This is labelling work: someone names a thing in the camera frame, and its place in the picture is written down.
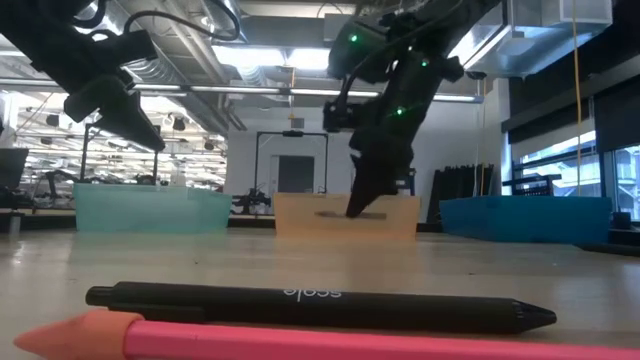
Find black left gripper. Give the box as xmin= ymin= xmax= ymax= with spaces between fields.
xmin=63 ymin=73 xmax=167 ymax=153

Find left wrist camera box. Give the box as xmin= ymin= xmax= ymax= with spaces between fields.
xmin=97 ymin=28 xmax=160 ymax=69

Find black right camera cable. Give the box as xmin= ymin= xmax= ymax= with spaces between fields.
xmin=337 ymin=64 xmax=361 ymax=109

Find black metal rack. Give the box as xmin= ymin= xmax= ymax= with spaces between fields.
xmin=501 ymin=173 xmax=564 ymax=197

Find blue plastic bin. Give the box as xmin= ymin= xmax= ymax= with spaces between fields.
xmin=438 ymin=194 xmax=614 ymax=246

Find translucent orange plastic bin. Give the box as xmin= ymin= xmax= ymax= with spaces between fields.
xmin=272 ymin=193 xmax=422 ymax=240

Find pink pencil with eraser cap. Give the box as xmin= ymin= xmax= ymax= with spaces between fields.
xmin=13 ymin=308 xmax=640 ymax=360

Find translucent teal plastic bin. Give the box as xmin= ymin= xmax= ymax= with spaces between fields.
xmin=72 ymin=182 xmax=234 ymax=235

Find yellow hanging cable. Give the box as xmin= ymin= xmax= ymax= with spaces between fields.
xmin=571 ymin=0 xmax=584 ymax=197

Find black window blind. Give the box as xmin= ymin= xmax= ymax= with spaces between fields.
xmin=502 ymin=47 xmax=640 ymax=154

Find black pen white scale print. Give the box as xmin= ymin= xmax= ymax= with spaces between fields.
xmin=84 ymin=280 xmax=559 ymax=336

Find black background rig frame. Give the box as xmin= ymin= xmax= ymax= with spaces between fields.
xmin=254 ymin=130 xmax=330 ymax=195
xmin=79 ymin=122 xmax=162 ymax=185

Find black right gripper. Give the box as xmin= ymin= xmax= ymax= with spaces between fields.
xmin=345 ymin=74 xmax=437 ymax=218

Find black camera cable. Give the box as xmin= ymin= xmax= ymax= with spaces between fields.
xmin=122 ymin=0 xmax=242 ymax=43
xmin=337 ymin=64 xmax=361 ymax=109

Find black monitor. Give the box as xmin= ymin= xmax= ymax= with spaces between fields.
xmin=0 ymin=147 xmax=30 ymax=190

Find black equipment cabinet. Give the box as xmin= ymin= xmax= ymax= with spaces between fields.
xmin=394 ymin=167 xmax=417 ymax=197

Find silver corrugated ventilation duct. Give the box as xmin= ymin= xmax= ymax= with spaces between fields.
xmin=112 ymin=0 xmax=249 ymax=134

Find black folded panels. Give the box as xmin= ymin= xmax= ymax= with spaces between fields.
xmin=429 ymin=163 xmax=496 ymax=224

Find black left camera cable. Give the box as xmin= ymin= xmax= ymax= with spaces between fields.
xmin=122 ymin=0 xmax=242 ymax=43

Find long ceiling light bar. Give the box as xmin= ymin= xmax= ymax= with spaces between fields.
xmin=0 ymin=77 xmax=485 ymax=105

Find silver rectangular air duct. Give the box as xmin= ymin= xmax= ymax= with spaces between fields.
xmin=447 ymin=0 xmax=614 ymax=79

